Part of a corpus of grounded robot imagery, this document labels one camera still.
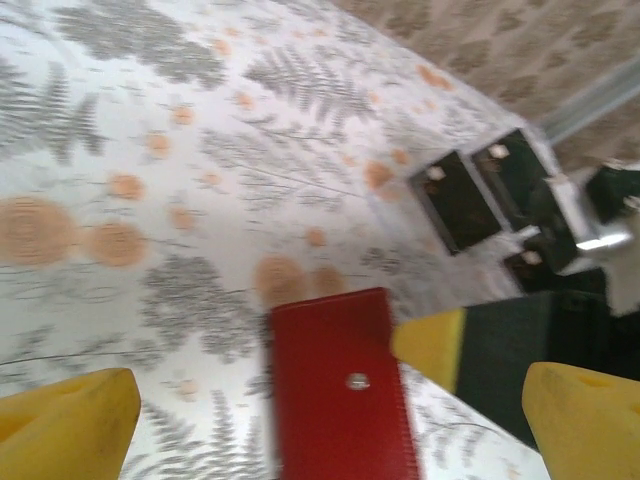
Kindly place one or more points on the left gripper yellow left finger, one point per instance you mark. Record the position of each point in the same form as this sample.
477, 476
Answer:
65, 430

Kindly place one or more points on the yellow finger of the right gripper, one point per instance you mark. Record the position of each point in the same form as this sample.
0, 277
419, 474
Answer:
450, 350

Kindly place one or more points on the red leather card holder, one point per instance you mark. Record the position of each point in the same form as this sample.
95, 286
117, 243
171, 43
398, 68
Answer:
340, 360

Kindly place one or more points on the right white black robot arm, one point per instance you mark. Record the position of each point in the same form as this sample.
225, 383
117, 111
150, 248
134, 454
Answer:
627, 270

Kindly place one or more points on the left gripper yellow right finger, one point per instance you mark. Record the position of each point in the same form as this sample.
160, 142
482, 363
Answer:
590, 430

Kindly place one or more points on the aluminium frame post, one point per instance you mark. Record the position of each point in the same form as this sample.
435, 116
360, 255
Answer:
600, 95

